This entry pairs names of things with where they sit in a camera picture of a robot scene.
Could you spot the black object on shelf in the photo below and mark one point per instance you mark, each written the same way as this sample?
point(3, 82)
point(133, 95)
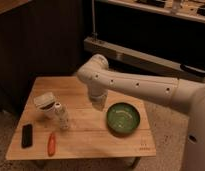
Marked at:
point(192, 71)

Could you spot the grey metal shelf beam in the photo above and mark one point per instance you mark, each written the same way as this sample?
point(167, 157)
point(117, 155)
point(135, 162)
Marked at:
point(146, 60)

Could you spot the white cup with lid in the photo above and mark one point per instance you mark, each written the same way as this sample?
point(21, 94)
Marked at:
point(45, 104)

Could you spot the green bowl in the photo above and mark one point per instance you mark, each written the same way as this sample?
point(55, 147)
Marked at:
point(122, 118)

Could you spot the orange carrot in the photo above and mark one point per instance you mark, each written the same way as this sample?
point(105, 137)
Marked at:
point(51, 144)

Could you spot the clear plastic bottle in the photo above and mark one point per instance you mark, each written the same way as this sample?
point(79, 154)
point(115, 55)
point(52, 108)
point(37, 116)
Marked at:
point(62, 115)

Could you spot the black phone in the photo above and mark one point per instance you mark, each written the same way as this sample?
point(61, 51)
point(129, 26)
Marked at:
point(27, 136)

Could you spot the vertical metal pole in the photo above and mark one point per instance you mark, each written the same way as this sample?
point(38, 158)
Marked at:
point(94, 32)

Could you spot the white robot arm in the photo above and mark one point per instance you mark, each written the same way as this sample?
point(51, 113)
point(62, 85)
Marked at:
point(187, 97)

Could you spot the wooden table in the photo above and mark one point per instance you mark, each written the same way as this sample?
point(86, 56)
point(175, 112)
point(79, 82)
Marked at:
point(88, 135)

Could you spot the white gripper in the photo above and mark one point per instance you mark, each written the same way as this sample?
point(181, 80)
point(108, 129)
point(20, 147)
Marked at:
point(97, 98)

